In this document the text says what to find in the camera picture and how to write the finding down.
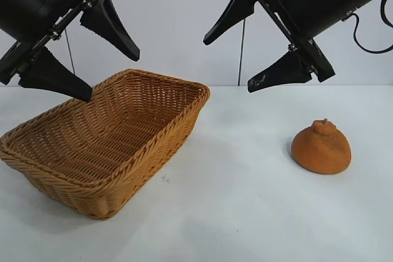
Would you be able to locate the woven wicker basket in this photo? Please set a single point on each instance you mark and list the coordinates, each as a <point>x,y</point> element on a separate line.
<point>101,139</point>

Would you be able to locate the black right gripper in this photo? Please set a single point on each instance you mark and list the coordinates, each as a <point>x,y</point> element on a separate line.
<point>313,1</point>

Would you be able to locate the orange fruit with knob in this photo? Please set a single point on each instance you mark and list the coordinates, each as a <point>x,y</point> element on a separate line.
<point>320,151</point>

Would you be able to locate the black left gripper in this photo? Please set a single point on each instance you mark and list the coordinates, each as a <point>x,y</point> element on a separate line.
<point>33,7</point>

